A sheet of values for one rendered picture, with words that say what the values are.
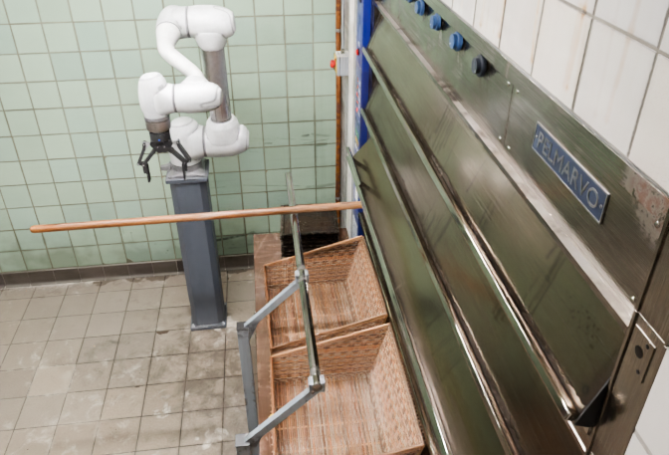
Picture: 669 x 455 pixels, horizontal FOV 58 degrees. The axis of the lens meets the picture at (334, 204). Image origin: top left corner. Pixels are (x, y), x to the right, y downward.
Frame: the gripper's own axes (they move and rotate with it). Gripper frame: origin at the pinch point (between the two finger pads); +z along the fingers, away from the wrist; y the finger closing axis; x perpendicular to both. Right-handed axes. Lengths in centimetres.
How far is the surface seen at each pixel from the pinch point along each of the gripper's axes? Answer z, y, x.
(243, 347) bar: 46, -26, 49
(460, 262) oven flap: -22, -85, 97
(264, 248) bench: 73, -35, -51
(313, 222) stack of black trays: 51, -60, -38
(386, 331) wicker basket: 50, -80, 43
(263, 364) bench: 74, -32, 31
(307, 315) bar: 15, -48, 70
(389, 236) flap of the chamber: 5, -79, 45
